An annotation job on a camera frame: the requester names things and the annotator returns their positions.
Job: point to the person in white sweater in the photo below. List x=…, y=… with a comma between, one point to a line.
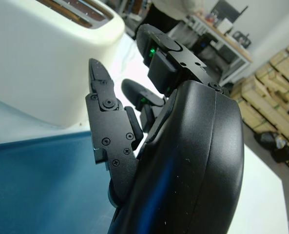
x=163, y=17

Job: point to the white frame desk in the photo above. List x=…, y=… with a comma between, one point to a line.
x=240, y=50

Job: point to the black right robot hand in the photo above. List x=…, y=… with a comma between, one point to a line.
x=183, y=158

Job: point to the black bag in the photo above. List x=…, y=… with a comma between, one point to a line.
x=268, y=141

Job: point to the wooden pallet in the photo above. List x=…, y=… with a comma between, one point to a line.
x=275, y=97

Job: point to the teal plastic tray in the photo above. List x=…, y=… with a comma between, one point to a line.
x=37, y=182

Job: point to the white two-slot toaster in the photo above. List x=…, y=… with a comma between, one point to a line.
x=37, y=61

